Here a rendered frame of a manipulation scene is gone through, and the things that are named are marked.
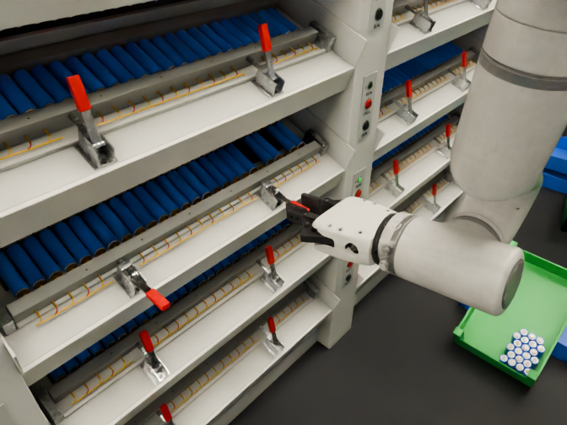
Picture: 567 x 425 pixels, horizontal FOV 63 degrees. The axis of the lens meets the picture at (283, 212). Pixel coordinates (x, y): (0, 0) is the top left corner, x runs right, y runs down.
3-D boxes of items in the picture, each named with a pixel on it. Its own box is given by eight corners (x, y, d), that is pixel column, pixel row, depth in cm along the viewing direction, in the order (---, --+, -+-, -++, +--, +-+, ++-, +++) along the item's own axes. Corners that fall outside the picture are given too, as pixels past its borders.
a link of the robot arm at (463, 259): (429, 202, 62) (391, 238, 56) (536, 232, 53) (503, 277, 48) (429, 251, 66) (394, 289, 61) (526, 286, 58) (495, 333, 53)
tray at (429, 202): (456, 199, 155) (481, 171, 145) (349, 297, 120) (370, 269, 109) (410, 161, 161) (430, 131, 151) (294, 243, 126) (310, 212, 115)
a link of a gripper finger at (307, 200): (334, 223, 71) (301, 211, 76) (346, 213, 73) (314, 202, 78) (332, 204, 70) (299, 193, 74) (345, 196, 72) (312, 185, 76)
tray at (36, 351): (337, 185, 91) (356, 150, 84) (27, 387, 55) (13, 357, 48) (268, 122, 97) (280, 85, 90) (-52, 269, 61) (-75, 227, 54)
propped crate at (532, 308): (531, 388, 110) (536, 381, 104) (452, 341, 122) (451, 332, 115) (586, 287, 118) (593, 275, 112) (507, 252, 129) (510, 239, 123)
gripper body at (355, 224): (375, 283, 61) (310, 255, 68) (414, 246, 67) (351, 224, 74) (374, 236, 57) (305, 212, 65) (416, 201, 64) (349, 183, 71)
